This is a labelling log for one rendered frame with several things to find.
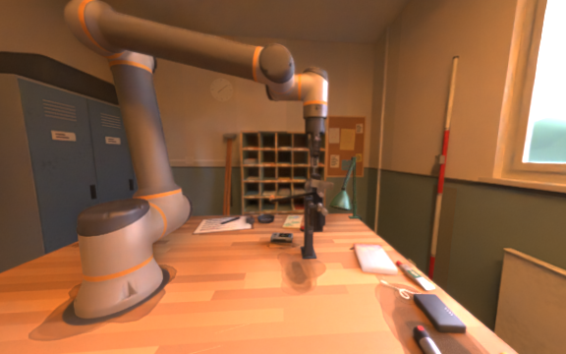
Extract green white paper pad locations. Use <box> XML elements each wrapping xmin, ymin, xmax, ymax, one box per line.
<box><xmin>281</xmin><ymin>213</ymin><xmax>306</xmax><ymax>230</ymax></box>

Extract white framed window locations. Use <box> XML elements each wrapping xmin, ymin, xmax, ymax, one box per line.
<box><xmin>490</xmin><ymin>0</ymin><xmax>566</xmax><ymax>199</ymax></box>

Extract cork notice board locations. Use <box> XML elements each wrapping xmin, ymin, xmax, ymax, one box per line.
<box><xmin>325</xmin><ymin>115</ymin><xmax>367</xmax><ymax>179</ymax></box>

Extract white wall pipe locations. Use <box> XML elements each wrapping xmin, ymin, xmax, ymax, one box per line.
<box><xmin>372</xmin><ymin>29</ymin><xmax>390</xmax><ymax>233</ymax></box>

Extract black bar mount stand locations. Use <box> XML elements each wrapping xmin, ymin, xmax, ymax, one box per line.
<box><xmin>300</xmin><ymin>188</ymin><xmax>329</xmax><ymax>261</ymax></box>

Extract grey marker red tip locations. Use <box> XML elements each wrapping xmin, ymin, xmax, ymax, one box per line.
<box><xmin>412</xmin><ymin>324</ymin><xmax>444</xmax><ymax>354</ymax></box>

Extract black long bag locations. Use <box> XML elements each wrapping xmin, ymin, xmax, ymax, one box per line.
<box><xmin>0</xmin><ymin>51</ymin><xmax>120</xmax><ymax>106</ymax></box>

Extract red white surveying pole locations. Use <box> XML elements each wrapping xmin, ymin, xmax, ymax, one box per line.
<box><xmin>426</xmin><ymin>55</ymin><xmax>461</xmax><ymax>281</ymax></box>

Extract dark grey power bank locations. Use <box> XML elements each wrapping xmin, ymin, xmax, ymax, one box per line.
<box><xmin>413</xmin><ymin>293</ymin><xmax>468</xmax><ymax>334</ymax></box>

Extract white notepad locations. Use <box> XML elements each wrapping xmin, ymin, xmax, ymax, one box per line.
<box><xmin>353</xmin><ymin>243</ymin><xmax>400</xmax><ymax>276</ymax></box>

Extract white cable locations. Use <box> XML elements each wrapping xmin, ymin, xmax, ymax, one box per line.
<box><xmin>379</xmin><ymin>278</ymin><xmax>415</xmax><ymax>301</ymax></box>

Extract dark grey round base plate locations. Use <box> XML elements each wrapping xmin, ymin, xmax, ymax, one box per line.
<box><xmin>62</xmin><ymin>266</ymin><xmax>173</xmax><ymax>326</ymax></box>

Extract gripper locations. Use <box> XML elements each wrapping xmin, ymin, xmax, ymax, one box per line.
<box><xmin>304</xmin><ymin>104</ymin><xmax>328</xmax><ymax>181</ymax></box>

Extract clipboard with white paper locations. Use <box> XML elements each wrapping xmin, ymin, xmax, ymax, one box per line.
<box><xmin>193</xmin><ymin>214</ymin><xmax>255</xmax><ymax>236</ymax></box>

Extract beige box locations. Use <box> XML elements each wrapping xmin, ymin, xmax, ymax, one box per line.
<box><xmin>493</xmin><ymin>247</ymin><xmax>566</xmax><ymax>354</ymax></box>

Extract blue grey locker cabinet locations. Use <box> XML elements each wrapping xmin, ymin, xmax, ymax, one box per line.
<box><xmin>0</xmin><ymin>72</ymin><xmax>138</xmax><ymax>286</ymax></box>

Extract green desk lamp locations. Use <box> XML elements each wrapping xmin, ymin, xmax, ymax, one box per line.
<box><xmin>329</xmin><ymin>156</ymin><xmax>364</xmax><ymax>221</ymax></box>

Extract white marker red cap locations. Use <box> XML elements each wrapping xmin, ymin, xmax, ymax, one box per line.
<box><xmin>394</xmin><ymin>260</ymin><xmax>438</xmax><ymax>293</ymax></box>

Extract wooden pigeonhole shelf unit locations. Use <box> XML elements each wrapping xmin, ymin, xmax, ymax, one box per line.
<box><xmin>239</xmin><ymin>131</ymin><xmax>326</xmax><ymax>215</ymax></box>

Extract white wall clock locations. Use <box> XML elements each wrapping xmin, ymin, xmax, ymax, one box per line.
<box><xmin>209</xmin><ymin>77</ymin><xmax>235</xmax><ymax>103</ymax></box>

